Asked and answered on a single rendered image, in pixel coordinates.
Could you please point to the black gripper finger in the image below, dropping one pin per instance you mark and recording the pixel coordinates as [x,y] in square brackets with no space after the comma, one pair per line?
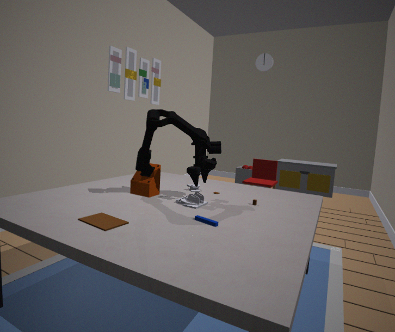
[204,173]
[195,178]

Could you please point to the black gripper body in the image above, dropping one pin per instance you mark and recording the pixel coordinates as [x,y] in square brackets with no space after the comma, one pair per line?
[196,169]

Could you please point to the blue rectangular bar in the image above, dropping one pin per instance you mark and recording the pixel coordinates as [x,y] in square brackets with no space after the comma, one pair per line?
[206,221]

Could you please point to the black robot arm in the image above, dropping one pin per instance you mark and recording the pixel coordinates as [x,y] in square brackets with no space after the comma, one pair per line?
[199,137]

